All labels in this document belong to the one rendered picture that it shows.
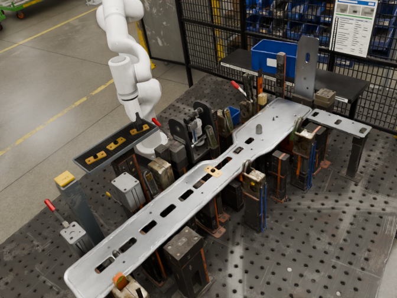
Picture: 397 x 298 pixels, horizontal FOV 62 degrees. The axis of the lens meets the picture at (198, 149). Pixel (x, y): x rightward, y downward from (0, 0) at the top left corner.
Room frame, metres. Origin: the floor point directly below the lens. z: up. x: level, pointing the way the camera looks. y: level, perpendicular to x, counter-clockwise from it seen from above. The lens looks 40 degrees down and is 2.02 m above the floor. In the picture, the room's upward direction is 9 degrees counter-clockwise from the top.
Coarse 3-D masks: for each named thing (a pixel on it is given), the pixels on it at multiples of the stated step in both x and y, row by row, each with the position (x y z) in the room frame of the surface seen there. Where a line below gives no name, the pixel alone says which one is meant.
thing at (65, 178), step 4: (64, 172) 1.03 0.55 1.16; (68, 172) 1.02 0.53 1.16; (60, 176) 1.01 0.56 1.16; (64, 176) 1.00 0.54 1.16; (68, 176) 1.00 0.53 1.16; (72, 176) 0.99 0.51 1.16; (56, 180) 0.98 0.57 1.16; (60, 180) 0.98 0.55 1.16; (64, 180) 0.98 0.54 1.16; (68, 180) 0.97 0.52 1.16; (60, 184) 0.96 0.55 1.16; (64, 184) 0.96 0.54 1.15
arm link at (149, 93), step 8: (152, 80) 1.57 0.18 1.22; (144, 88) 1.53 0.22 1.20; (152, 88) 1.53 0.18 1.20; (160, 88) 1.55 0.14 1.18; (144, 96) 1.51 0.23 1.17; (152, 96) 1.52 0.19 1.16; (160, 96) 1.54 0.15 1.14; (144, 104) 1.58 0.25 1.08; (152, 104) 1.52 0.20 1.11; (144, 112) 1.53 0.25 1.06; (152, 112) 1.54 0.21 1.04
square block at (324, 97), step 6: (324, 90) 1.46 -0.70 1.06; (330, 90) 1.45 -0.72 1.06; (318, 96) 1.43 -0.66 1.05; (324, 96) 1.41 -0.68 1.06; (330, 96) 1.40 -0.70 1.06; (318, 102) 1.42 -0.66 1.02; (324, 102) 1.40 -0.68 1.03; (330, 102) 1.40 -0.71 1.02; (318, 108) 1.42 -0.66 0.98; (324, 108) 1.40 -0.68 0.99; (330, 108) 1.42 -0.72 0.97
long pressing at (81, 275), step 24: (264, 120) 1.37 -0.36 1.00; (288, 120) 1.34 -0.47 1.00; (240, 144) 1.21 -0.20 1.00; (264, 144) 1.18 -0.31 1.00; (192, 168) 1.10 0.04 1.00; (240, 168) 1.05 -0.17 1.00; (168, 192) 0.98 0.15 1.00; (216, 192) 0.94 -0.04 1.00; (144, 216) 0.87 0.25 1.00; (168, 216) 0.85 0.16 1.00; (192, 216) 0.84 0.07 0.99; (120, 240) 0.77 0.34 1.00; (144, 240) 0.76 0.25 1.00; (72, 264) 0.70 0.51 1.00; (96, 264) 0.69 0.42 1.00; (120, 264) 0.67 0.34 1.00; (72, 288) 0.61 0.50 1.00; (96, 288) 0.60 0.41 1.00
